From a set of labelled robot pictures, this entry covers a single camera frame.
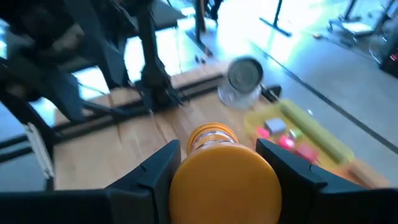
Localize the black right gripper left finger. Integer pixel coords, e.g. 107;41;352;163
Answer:
0;139;182;224

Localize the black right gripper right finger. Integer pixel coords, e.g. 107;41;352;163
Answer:
256;138;398;224

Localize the red wall charger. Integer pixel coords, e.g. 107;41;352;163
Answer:
295;142;320;164

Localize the lavender charger block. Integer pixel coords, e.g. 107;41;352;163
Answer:
264;117;287;135

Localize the yellow-capped hourglass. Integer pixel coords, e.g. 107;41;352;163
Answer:
169;122;283;224

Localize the yellow translucent bin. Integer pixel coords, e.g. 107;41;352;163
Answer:
244;98;355;175

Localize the white ribbed strip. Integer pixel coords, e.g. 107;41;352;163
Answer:
24;123;55;180

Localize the white cylindrical spotlight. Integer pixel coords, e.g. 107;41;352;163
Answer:
217;56;264;110

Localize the black floor stand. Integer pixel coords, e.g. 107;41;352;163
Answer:
186;0;215;57
259;0;293;37

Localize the black table edge rail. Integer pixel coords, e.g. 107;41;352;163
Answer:
0;74;224;162

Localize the black rig upright post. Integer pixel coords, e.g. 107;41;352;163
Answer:
133;0;183;111

